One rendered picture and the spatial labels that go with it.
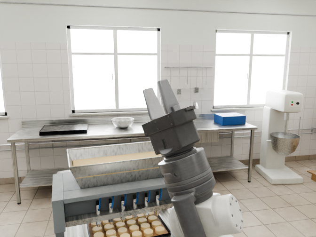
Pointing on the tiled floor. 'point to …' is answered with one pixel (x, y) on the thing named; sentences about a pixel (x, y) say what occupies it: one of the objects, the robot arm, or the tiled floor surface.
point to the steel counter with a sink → (35, 174)
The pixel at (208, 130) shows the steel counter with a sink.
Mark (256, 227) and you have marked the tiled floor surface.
